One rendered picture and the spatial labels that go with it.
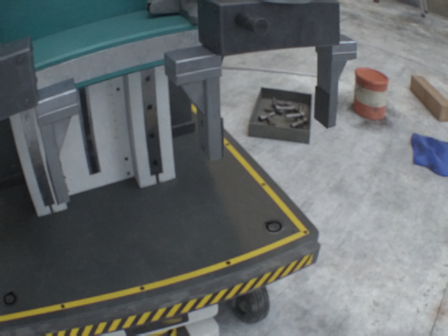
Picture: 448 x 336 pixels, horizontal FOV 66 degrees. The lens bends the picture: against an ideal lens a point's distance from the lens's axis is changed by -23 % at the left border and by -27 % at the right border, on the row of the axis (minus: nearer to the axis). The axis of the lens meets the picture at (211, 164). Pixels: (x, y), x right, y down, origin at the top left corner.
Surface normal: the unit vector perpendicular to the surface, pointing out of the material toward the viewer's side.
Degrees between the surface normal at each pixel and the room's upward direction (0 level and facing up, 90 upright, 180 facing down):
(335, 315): 0
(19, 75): 90
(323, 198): 0
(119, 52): 90
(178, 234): 0
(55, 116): 90
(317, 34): 90
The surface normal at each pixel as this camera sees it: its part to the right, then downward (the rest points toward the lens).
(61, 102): 0.41, 0.51
